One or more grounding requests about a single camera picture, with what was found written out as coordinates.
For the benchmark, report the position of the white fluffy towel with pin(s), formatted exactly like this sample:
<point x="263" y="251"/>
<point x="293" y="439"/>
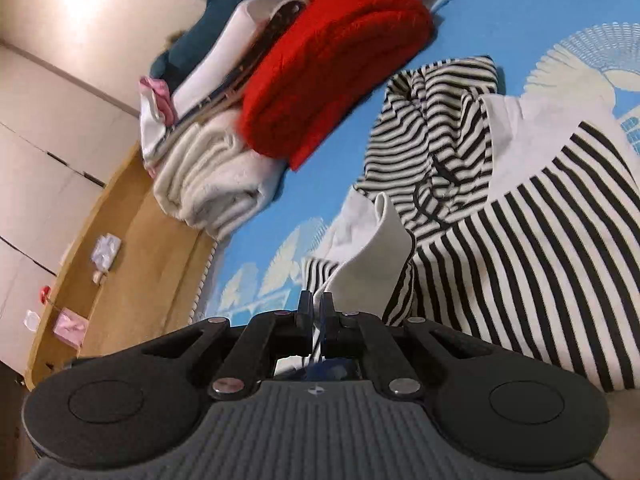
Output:
<point x="215" y="180"/>

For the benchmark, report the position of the black white striped shirt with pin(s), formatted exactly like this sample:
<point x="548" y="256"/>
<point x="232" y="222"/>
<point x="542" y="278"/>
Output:
<point x="525" y="260"/>

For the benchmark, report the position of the small white wrapper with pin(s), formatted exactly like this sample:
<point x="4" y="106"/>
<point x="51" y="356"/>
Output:
<point x="32" y="321"/>

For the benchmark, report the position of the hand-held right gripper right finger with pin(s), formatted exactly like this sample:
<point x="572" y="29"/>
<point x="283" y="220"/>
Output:
<point x="327" y="321"/>

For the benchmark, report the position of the small red object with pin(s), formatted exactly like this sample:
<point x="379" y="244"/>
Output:
<point x="46" y="295"/>

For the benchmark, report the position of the white plastic packet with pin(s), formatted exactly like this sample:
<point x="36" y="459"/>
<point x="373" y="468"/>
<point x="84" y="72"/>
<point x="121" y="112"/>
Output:
<point x="106" y="251"/>

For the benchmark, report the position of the white wardrobe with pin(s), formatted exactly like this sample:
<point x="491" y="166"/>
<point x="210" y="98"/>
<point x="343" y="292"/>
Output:
<point x="45" y="170"/>

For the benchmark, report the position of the dark patterned folded garment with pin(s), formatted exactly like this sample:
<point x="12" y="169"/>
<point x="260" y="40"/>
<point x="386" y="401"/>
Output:
<point x="270" y="45"/>

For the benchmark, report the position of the teal cloth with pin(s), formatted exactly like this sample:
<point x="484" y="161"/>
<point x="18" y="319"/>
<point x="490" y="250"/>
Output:
<point x="210" y="15"/>

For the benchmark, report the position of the white folded garment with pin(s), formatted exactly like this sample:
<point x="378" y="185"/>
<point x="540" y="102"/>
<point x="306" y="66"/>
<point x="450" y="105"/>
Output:
<point x="220" y="55"/>

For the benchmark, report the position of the pink packet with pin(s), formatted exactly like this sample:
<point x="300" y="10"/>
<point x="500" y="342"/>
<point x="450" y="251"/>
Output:
<point x="71" y="326"/>

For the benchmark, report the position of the blue printed bedsheet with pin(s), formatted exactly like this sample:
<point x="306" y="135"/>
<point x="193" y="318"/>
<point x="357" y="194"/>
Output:
<point x="530" y="15"/>

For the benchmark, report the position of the red knitted sweater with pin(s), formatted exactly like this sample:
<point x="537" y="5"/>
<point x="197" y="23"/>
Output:
<point x="340" y="60"/>

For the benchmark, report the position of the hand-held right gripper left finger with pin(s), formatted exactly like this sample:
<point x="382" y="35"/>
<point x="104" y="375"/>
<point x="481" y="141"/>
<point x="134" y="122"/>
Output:
<point x="305" y="310"/>

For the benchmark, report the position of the pink cloth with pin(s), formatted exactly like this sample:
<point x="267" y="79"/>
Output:
<point x="161" y="97"/>

